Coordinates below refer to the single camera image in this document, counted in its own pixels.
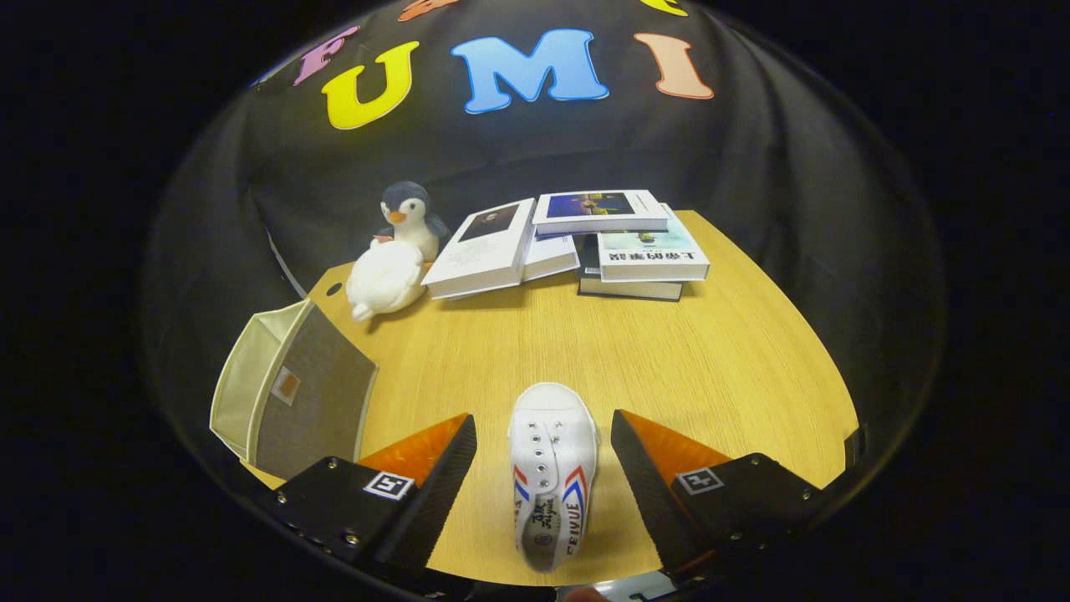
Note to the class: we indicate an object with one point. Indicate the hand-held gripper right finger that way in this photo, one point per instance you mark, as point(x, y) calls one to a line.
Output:
point(648, 493)

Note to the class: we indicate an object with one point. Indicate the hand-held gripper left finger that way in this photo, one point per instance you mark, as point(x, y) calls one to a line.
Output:
point(435, 502)

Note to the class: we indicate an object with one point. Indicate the white canvas shoe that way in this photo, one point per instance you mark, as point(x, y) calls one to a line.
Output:
point(552, 418)

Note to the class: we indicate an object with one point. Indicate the grey fabric storage box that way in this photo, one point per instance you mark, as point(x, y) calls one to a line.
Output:
point(318, 410)

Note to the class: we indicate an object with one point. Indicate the dark grey book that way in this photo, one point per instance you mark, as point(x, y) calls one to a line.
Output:
point(627, 290)

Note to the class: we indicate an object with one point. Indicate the white plush toy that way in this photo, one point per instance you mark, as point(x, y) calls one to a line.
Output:
point(384, 280)

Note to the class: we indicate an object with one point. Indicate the book with teal cover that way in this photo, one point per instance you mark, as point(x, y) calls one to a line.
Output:
point(648, 251)

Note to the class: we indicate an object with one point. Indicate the plain white book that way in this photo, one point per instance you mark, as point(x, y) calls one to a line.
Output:
point(552, 255)

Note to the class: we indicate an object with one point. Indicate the white book with dark portrait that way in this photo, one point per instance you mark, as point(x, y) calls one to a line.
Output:
point(485, 247)

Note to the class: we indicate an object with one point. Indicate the book with blue cover picture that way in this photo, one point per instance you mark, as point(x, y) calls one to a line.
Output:
point(598, 207)

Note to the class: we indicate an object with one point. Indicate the penguin plush toy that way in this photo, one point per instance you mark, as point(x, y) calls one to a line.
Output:
point(405, 205)

